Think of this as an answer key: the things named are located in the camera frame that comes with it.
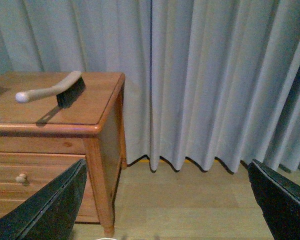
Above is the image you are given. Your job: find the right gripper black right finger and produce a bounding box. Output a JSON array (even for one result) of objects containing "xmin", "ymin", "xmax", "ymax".
[{"xmin": 247, "ymin": 159, "xmax": 300, "ymax": 240}]

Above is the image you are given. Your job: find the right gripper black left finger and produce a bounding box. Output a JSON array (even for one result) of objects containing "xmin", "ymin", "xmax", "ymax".
[{"xmin": 0, "ymin": 159, "xmax": 87, "ymax": 240}]

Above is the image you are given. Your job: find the beige hand brush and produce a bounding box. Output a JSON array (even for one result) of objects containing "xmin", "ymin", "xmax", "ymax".
[{"xmin": 15, "ymin": 71, "xmax": 86, "ymax": 109}]

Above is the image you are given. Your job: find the wooden drawer knob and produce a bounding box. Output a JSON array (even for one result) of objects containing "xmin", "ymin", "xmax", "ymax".
[{"xmin": 15, "ymin": 173, "xmax": 27, "ymax": 184}]

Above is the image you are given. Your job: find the wooden nightstand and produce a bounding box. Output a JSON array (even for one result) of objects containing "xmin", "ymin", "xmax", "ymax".
[{"xmin": 0, "ymin": 72, "xmax": 127, "ymax": 238}]

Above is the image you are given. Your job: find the light blue curtain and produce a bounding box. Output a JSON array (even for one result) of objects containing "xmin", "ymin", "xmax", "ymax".
[{"xmin": 0, "ymin": 0, "xmax": 300, "ymax": 173}]

